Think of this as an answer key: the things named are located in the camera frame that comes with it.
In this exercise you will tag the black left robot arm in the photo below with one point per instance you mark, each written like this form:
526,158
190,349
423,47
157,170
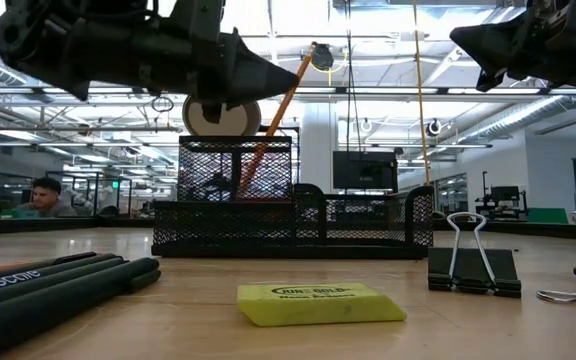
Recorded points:
23,40

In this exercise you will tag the black mesh desk organizer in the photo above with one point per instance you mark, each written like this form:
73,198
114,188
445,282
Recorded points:
288,247

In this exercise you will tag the black robot station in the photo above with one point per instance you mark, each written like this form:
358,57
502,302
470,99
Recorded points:
503,195

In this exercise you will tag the green mat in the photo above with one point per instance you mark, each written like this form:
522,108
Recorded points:
548,216

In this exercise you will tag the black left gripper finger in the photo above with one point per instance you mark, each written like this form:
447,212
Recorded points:
253,75

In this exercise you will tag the black hanging monitor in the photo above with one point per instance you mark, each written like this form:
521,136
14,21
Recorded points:
365,172

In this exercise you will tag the yellow eraser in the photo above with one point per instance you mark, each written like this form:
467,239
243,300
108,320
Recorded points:
313,305

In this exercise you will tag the black cage frame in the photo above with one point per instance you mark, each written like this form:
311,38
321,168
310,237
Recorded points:
100,192

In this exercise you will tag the person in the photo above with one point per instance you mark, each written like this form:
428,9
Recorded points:
45,197

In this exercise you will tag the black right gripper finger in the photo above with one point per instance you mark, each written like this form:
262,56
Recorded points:
498,42
490,81

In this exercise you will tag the black pen with white print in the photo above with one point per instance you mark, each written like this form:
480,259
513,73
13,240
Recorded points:
18,278

